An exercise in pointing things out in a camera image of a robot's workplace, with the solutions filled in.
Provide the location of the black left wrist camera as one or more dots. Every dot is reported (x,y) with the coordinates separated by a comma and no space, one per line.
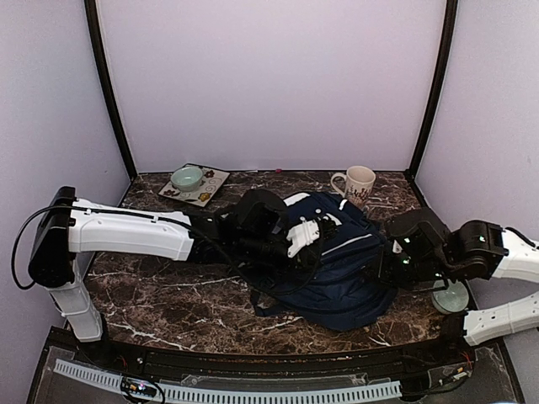
(260,212)

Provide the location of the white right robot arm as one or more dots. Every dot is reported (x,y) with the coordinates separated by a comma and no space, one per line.
(484,250)

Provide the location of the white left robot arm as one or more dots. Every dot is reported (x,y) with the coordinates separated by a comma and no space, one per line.
(71,225)

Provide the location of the pale green bowl right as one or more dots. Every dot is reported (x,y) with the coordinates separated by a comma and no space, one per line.
(451,300)

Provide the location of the right black frame post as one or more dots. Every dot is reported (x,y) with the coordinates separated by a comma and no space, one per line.
(443,55)

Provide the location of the black front rail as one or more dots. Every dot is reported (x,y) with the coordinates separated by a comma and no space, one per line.
(407,361)

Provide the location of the left black frame post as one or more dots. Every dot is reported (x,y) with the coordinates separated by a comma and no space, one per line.
(101,63)

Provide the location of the black frame post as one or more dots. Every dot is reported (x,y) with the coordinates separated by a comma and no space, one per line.
(101,63)
(443,55)

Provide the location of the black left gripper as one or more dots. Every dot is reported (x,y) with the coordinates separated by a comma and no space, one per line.
(306,256)

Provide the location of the grey slotted cable duct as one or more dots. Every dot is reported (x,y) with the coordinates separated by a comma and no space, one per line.
(201,389)

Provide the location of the square floral plate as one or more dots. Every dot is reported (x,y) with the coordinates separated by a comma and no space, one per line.
(213,179)

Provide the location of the cream floral mug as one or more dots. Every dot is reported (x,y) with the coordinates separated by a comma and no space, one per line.
(355,185)

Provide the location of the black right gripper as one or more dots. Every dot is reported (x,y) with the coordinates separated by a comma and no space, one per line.
(384,269)

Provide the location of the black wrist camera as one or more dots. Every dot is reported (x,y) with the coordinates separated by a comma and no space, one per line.
(418,232)
(260,212)

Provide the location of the pale green bowl on plate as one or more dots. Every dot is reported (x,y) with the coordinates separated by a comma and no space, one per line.
(187,179)

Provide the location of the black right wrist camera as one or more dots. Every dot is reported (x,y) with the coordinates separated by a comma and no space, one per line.
(418,232)

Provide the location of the navy blue student backpack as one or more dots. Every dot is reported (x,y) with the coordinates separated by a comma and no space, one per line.
(339,297)

